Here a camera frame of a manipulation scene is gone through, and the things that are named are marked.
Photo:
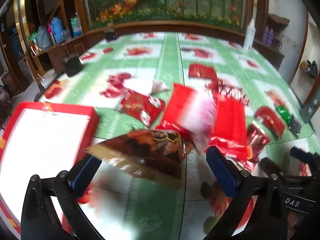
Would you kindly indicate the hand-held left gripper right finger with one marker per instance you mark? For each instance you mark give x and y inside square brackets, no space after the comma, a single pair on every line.
[222,172]

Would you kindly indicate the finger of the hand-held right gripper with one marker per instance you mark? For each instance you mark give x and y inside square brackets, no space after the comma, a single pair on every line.
[301,153]
[270,167]

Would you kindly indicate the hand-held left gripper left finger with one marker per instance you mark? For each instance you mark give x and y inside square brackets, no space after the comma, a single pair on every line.
[83,175]

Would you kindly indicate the purple snack packet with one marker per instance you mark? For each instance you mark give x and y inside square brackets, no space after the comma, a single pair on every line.
[295,126]

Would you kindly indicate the small red snack packet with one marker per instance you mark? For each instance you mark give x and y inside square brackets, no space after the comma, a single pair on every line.
[270,120]

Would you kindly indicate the red cardboard box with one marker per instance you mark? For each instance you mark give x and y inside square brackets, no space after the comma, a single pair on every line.
[50,135]

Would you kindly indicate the brown snack packet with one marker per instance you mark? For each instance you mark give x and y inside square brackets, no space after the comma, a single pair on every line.
[150,150]

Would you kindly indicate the large red snack packet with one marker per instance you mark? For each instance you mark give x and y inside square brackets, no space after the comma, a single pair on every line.
[230,125]
[180,105]

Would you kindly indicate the white snack packet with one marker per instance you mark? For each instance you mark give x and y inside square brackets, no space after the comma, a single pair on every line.
[140,85]

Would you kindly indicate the dark red small packet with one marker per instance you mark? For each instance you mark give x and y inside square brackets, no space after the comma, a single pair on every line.
[257,137]

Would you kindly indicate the green wrapped candy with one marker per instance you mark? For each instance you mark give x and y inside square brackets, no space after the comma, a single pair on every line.
[283,112]

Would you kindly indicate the red patterned wrapper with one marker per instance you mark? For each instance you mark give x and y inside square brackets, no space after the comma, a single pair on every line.
[230,91]

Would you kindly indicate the red gold patterned packet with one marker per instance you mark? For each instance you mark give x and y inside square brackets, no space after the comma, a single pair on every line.
[137,105]

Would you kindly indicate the flat red packet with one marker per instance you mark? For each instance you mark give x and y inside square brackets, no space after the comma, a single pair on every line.
[202,71]

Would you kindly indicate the white bucket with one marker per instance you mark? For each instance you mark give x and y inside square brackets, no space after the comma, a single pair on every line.
[46,78]

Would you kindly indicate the black cup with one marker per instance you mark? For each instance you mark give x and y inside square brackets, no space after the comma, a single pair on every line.
[71,65]

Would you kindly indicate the purple bottle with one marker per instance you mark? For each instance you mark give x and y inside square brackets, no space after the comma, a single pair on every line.
[271,35]
[265,35]

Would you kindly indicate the white bottle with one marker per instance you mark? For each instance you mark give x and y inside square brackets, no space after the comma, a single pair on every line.
[250,36]

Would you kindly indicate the green printed tablecloth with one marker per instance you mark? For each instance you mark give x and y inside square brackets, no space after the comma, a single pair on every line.
[150,62]

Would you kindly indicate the grey thermos jug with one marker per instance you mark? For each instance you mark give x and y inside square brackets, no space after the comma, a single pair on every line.
[42,38]

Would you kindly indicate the black holder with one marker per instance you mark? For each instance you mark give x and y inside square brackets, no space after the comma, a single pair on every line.
[111,33]

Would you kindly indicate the wooden cabinet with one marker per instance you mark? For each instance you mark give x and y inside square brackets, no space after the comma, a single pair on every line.
[25,42]

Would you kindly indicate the blue thermos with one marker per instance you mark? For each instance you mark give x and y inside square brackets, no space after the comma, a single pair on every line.
[57,31]

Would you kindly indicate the green label water bottle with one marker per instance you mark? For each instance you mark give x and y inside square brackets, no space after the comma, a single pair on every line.
[75,26]

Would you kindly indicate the flower mural panel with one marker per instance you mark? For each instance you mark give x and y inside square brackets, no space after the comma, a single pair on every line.
[175,0]

